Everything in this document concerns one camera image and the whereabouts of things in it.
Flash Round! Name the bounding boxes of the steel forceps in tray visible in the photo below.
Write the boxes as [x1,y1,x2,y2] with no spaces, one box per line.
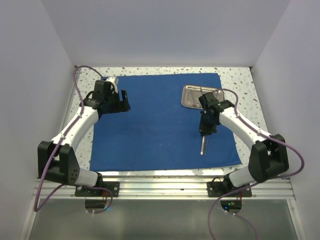
[188,87,216,109]

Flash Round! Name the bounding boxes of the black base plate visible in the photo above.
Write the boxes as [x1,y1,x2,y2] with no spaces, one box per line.
[206,177,253,198]
[74,181,120,198]

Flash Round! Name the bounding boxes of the steel instrument tray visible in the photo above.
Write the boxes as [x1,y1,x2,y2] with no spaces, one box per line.
[181,84,225,110]

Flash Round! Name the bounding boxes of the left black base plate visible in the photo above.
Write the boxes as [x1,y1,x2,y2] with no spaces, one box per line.
[74,181,120,198]

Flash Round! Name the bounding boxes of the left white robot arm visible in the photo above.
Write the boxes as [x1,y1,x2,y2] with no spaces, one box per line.
[37,76,131,197]

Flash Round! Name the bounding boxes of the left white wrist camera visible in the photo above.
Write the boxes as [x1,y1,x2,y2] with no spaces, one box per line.
[106,76,119,87]

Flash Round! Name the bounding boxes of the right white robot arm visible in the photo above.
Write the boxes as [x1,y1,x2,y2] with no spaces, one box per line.
[198,92,289,197]

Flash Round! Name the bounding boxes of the blue surgical cloth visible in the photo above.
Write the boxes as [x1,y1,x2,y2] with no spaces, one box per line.
[90,73,241,172]

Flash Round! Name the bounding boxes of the steel tweezers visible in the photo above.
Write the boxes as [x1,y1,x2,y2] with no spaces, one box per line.
[203,135,209,156]
[200,136,206,156]

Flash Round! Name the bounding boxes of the aluminium mounting rail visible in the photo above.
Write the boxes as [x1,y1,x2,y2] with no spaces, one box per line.
[32,174,296,201]

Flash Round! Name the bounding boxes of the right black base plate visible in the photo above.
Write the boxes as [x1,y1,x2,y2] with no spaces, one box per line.
[206,177,253,198]

